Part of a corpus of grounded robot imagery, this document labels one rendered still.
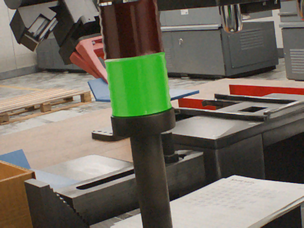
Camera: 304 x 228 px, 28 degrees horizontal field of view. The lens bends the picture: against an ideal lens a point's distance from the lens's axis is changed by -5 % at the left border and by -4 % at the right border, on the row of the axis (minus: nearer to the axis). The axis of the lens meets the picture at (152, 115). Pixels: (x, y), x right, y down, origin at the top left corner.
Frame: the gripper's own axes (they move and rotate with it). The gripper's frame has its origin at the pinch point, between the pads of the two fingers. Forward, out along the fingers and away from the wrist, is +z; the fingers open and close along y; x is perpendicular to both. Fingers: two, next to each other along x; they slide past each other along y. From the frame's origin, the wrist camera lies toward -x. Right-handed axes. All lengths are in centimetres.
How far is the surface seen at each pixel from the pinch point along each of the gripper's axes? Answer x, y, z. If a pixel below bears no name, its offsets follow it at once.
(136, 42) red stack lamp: -28, 43, 15
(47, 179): -17.6, 3.7, 11.4
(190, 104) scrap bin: 12.0, -1.4, 6.2
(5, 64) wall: 444, -919, -468
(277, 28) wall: 676, -505, -225
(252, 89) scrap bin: 23.5, 1.0, 7.6
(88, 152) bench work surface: -2.0, -11.2, 5.5
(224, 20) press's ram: -7.2, 31.4, 9.3
